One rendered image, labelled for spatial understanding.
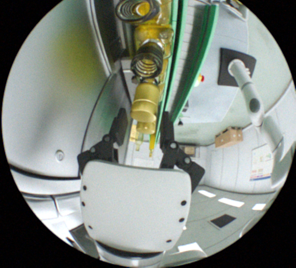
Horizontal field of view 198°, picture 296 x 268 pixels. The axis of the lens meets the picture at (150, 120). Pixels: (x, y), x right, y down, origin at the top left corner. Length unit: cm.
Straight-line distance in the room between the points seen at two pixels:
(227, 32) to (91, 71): 55
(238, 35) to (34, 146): 71
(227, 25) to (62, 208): 76
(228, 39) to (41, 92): 62
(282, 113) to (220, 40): 335
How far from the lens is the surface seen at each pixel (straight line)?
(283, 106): 371
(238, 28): 58
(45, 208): 21
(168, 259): 19
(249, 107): 43
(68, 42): 19
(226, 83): 68
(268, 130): 41
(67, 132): 18
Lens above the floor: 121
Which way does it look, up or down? 24 degrees down
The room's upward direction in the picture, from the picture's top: 172 degrees counter-clockwise
